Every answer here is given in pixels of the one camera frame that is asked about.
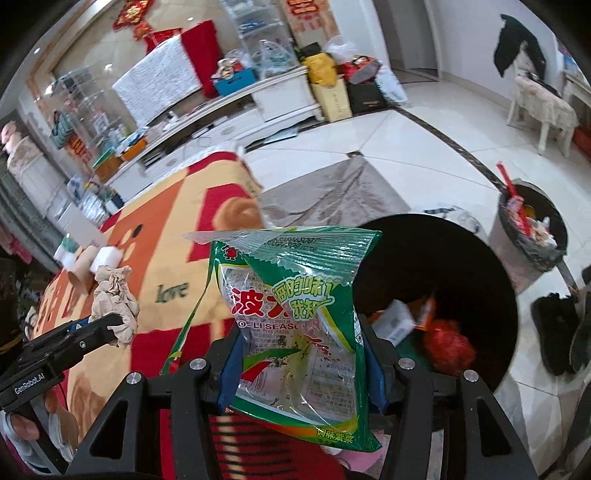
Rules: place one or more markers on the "green seaweed snack packet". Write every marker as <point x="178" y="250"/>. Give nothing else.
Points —
<point x="295" y="332"/>

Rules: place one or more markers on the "red hanging ornament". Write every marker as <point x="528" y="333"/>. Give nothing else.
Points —
<point x="78" y="148"/>

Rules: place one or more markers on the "clear acrylic shelf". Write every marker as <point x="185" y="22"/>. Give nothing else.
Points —
<point x="87" y="101"/>

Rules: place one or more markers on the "red cloth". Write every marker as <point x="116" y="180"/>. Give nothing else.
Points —
<point x="201" y="46"/>

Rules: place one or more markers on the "lace-covered standing air conditioner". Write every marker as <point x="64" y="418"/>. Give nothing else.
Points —
<point x="27" y="170"/>

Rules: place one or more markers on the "grey lined waste bin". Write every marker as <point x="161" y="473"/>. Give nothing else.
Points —
<point x="508" y="249"/>

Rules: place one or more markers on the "pink pig plush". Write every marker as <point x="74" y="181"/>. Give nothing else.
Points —
<point x="9" y="134"/>

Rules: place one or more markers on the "white cloth-covered television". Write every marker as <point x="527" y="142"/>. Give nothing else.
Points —
<point x="157" y="78"/>

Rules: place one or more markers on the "white foam block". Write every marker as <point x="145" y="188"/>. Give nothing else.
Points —
<point x="69" y="258"/>
<point x="108" y="259"/>

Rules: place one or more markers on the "striped tote bag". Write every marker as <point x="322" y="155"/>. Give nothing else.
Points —
<point x="61" y="131"/>

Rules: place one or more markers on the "red paper sleeve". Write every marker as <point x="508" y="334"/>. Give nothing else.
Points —
<point x="510" y="189"/>

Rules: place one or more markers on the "red knot decoration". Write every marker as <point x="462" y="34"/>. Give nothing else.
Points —
<point x="134" y="14"/>

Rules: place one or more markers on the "black jacket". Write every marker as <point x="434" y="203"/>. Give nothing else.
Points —
<point x="512" y="41"/>

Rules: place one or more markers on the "white plastic bag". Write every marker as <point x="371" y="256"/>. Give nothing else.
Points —
<point x="341" y="48"/>
<point x="392" y="85"/>

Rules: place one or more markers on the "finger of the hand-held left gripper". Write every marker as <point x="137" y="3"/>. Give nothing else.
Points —
<point x="99" y="332"/>
<point x="78" y="324"/>

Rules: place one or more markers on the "white printed slipper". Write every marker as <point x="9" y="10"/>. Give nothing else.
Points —
<point x="455" y="217"/>

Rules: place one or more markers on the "red gift bag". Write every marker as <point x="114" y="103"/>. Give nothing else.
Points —
<point x="360" y="69"/>

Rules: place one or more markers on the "white orange medicine box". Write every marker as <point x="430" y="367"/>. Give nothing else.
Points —
<point x="392" y="323"/>

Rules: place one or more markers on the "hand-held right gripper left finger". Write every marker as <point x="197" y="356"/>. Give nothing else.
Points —
<point x="231" y="374"/>

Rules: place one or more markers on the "beige paper bag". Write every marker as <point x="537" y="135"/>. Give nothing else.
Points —
<point x="334" y="101"/>

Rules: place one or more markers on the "blue plastic basket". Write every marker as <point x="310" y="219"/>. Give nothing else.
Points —
<point x="235" y="83"/>

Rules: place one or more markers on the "printed checkered blanket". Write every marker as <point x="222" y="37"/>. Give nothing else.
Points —
<point x="161" y="240"/>

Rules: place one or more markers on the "white storage rack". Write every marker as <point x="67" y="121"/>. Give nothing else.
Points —
<point x="254" y="23"/>

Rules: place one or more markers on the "grey floor mat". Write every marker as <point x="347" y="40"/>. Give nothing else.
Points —
<point x="332" y="189"/>

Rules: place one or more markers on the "brown paper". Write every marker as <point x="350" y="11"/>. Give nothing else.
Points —
<point x="113" y="300"/>

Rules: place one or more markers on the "person's left hand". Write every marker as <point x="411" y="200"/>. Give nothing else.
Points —
<point x="23" y="427"/>

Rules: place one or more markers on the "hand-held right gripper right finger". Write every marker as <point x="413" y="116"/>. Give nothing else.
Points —
<point x="376" y="374"/>

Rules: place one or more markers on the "black round bin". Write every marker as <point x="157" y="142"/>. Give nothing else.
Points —
<point x="461" y="258"/>

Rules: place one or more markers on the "black shoe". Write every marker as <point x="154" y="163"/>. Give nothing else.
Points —
<point x="554" y="332"/>

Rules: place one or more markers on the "red plastic bag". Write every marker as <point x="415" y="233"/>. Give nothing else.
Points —
<point x="448" y="346"/>

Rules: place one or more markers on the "clear green-print plastic bag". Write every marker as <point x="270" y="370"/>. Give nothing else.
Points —
<point x="277" y="60"/>

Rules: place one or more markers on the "white television cabinet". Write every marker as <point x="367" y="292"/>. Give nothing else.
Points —
<point x="281" y="94"/>

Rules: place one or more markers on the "cardboard tube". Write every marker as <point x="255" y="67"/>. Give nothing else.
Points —
<point x="82" y="272"/>

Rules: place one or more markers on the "yellow bag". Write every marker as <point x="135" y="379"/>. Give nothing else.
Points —
<point x="318" y="69"/>

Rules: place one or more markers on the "white cushioned chair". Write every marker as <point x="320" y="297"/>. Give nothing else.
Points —
<point x="540" y="106"/>

